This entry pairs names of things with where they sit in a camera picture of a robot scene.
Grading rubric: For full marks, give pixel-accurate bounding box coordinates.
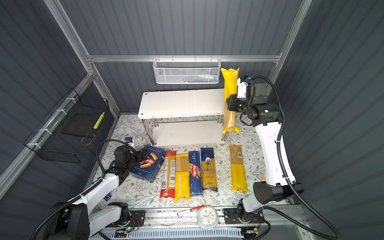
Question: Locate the red spaghetti bag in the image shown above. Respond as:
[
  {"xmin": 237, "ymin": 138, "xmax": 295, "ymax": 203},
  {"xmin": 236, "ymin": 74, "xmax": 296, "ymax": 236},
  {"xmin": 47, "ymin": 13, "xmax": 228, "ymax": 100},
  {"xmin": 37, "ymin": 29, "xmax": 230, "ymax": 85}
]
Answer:
[{"xmin": 160, "ymin": 151, "xmax": 176, "ymax": 198}]

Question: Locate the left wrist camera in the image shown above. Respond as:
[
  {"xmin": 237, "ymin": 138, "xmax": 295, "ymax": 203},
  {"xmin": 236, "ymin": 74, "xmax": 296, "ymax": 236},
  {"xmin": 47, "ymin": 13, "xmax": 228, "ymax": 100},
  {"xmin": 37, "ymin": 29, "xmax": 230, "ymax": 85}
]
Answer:
[{"xmin": 125, "ymin": 137, "xmax": 134, "ymax": 147}]

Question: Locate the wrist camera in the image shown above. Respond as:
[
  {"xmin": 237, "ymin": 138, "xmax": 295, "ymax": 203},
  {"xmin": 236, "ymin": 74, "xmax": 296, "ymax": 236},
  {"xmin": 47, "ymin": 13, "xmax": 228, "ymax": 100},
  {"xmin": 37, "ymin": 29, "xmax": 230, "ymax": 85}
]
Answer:
[
  {"xmin": 237, "ymin": 75, "xmax": 250, "ymax": 99},
  {"xmin": 125, "ymin": 137, "xmax": 134, "ymax": 147}
]

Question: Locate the blue yellow spaghetti bag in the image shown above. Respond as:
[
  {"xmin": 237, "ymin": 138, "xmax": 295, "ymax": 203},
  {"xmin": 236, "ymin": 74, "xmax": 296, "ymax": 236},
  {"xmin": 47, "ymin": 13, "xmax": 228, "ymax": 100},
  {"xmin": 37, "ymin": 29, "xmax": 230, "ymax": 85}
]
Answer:
[{"xmin": 201, "ymin": 148, "xmax": 218, "ymax": 192}]

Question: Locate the red white marker pen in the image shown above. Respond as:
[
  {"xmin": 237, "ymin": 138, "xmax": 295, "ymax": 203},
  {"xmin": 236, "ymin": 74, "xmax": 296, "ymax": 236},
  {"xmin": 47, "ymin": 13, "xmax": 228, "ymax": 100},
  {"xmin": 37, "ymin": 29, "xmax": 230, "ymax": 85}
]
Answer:
[{"xmin": 177, "ymin": 205, "xmax": 205, "ymax": 216}]

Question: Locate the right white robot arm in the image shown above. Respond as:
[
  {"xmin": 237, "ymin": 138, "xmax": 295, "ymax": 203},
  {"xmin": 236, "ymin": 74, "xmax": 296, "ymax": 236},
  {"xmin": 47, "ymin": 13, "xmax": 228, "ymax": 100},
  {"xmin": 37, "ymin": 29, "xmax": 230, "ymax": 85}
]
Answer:
[{"xmin": 223, "ymin": 75, "xmax": 342, "ymax": 240}]

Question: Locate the blue rigatoni pasta box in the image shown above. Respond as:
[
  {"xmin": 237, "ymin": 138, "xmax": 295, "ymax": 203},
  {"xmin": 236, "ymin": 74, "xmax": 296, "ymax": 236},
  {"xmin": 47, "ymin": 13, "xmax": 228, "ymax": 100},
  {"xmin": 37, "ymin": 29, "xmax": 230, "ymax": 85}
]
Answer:
[{"xmin": 130, "ymin": 145, "xmax": 166, "ymax": 183}]

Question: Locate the blue black small tool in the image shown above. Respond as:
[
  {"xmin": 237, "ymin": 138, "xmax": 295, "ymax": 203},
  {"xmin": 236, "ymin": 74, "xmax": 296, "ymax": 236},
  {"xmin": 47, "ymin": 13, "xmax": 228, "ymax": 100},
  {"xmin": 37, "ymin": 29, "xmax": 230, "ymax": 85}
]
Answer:
[{"xmin": 104, "ymin": 193, "xmax": 112, "ymax": 202}]

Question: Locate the white wire mesh basket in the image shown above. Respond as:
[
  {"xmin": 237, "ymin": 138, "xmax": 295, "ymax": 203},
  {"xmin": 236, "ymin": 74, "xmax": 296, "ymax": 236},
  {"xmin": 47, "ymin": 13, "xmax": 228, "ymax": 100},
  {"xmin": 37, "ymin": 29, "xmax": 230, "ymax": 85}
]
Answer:
[{"xmin": 153, "ymin": 60, "xmax": 222, "ymax": 85}]

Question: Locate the blue spaghetti box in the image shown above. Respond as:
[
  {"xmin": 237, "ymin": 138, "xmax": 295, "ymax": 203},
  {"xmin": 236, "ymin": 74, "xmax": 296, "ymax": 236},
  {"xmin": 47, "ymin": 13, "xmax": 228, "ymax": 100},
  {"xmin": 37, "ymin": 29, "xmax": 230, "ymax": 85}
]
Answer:
[{"xmin": 189, "ymin": 151, "xmax": 203, "ymax": 196}]

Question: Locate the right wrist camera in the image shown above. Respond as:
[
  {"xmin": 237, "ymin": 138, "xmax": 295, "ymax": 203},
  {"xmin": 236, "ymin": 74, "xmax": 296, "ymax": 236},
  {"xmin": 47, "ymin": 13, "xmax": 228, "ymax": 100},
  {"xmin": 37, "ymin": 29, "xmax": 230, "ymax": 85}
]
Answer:
[{"xmin": 237, "ymin": 75, "xmax": 250, "ymax": 99}]

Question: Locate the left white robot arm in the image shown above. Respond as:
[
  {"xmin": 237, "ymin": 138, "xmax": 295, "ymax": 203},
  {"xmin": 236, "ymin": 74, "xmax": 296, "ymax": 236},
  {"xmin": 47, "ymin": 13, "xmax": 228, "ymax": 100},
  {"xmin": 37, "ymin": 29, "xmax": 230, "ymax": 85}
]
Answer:
[{"xmin": 30, "ymin": 141, "xmax": 147, "ymax": 240}]

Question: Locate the black wire basket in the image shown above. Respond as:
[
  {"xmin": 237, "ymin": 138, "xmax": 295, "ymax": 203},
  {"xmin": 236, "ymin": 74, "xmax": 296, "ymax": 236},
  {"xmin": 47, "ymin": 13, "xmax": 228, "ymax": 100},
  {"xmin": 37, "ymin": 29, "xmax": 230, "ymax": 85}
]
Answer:
[{"xmin": 24, "ymin": 90, "xmax": 109, "ymax": 164}]

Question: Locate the white alarm clock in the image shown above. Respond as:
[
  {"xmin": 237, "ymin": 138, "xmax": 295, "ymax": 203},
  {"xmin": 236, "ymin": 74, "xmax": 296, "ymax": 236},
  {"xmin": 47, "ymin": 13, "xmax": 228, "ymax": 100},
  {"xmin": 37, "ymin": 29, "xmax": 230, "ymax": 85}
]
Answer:
[{"xmin": 197, "ymin": 206, "xmax": 219, "ymax": 230}]

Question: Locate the yellow Pastatime spaghetti bag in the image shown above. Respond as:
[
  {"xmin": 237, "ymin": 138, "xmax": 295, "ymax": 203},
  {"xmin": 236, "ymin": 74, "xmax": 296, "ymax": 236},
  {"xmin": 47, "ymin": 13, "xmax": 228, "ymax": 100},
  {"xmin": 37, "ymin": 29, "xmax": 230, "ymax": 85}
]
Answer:
[{"xmin": 175, "ymin": 154, "xmax": 191, "ymax": 202}]

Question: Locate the white two-tier shelf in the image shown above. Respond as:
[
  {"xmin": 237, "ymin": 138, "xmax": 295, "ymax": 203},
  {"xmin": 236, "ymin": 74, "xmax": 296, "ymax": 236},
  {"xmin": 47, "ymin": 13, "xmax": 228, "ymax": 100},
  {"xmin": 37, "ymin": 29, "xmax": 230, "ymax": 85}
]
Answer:
[{"xmin": 138, "ymin": 89, "xmax": 227, "ymax": 147}]

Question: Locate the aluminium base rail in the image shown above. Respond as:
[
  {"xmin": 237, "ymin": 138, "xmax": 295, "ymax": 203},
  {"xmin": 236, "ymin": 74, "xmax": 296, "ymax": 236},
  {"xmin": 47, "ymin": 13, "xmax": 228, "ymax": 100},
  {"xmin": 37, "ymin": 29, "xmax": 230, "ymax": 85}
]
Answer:
[{"xmin": 101, "ymin": 207, "xmax": 268, "ymax": 240}]

